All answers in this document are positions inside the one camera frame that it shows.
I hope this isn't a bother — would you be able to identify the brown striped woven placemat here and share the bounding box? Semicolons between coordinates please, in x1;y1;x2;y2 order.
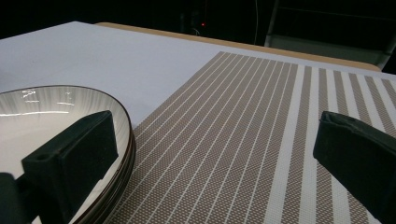
104;50;396;224

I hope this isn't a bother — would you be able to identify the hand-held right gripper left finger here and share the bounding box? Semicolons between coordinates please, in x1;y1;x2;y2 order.
21;109;120;224

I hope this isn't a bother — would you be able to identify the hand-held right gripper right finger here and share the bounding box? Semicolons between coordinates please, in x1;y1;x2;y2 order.
312;110;396;224

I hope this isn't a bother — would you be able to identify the white metal desk frame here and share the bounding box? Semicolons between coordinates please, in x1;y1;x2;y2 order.
264;0;396;67

